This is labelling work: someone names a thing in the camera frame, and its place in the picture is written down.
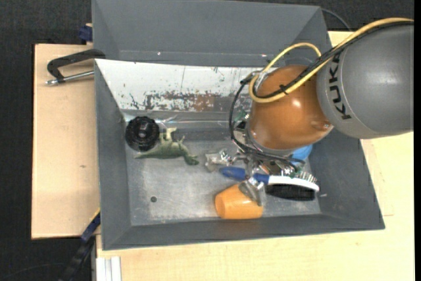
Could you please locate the blue round object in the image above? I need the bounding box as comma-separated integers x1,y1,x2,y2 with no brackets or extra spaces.
291,143,314,166

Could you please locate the blue and white brush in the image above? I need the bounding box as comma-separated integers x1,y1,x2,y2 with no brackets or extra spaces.
218,166,320,202

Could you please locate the orange cup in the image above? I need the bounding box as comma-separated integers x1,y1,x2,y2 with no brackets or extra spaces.
214,183,264,220

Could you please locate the pale wood board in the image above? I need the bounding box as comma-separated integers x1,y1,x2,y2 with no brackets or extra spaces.
31,42,101,240

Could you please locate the crumpled clear plastic wrapper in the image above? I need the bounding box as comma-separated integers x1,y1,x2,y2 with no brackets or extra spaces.
204,147,238,174

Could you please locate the grey metal bin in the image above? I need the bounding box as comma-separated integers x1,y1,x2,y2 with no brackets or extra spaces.
90,0,385,251

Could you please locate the black round ribbed knob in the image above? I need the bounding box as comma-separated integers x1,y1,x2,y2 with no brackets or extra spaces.
124,116,161,153

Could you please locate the green toy dinosaur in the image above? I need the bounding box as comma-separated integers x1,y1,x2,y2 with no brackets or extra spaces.
133,126,200,166

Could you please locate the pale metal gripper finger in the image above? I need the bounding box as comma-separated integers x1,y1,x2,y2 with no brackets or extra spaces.
239,181,256,201
251,182,265,207

